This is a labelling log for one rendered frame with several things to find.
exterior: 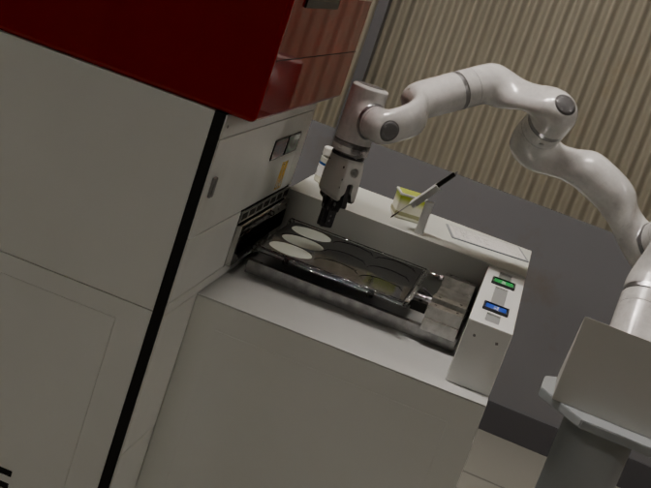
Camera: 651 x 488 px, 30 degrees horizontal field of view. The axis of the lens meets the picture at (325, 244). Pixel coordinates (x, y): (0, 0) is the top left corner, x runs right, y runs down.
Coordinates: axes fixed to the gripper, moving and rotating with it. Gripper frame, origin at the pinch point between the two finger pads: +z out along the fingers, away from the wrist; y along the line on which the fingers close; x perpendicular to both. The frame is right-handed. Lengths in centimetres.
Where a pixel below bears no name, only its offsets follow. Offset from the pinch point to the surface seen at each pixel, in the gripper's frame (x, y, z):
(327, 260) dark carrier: -1.2, -4.5, 8.6
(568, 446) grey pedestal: -44, -52, 26
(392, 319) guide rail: -11.8, -20.6, 14.4
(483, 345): -13, -50, 7
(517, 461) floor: -166, 80, 99
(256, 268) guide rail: 12.9, 0.8, 14.9
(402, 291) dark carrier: -13.4, -18.5, 8.5
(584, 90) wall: -161, 112, -37
